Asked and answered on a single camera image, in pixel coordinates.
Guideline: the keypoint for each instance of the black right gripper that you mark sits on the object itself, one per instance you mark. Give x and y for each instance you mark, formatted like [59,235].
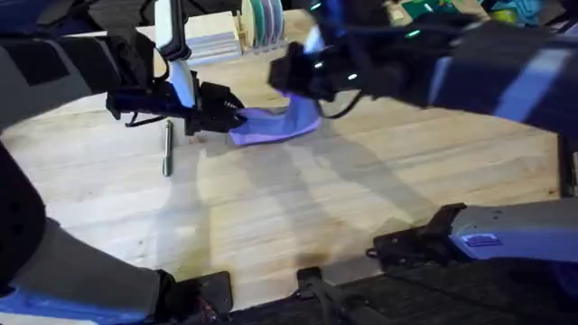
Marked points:
[361,67]

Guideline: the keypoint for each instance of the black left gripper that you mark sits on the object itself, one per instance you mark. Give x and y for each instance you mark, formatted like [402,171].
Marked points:
[212,106]

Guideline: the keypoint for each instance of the grey metal pen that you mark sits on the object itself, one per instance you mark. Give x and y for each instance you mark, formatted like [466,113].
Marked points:
[168,149]

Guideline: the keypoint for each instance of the green board with blocks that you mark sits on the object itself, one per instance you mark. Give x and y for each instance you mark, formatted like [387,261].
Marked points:
[426,8]

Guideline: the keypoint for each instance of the purple soft zip bag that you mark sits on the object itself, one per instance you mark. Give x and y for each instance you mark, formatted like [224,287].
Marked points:
[275,124]

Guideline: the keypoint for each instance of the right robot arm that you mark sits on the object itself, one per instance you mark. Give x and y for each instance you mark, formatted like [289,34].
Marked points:
[515,81]

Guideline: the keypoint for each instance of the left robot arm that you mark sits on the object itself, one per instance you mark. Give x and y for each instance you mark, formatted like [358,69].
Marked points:
[72,271]

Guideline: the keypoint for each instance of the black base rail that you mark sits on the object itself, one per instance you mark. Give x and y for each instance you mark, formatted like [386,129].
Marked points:
[451,298]

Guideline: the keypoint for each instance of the wooden rack with coloured discs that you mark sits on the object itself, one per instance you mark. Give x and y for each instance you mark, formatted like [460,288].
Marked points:
[262,22]

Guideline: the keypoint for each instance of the cyan plastic heap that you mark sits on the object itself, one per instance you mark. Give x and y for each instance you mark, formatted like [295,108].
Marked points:
[524,11]

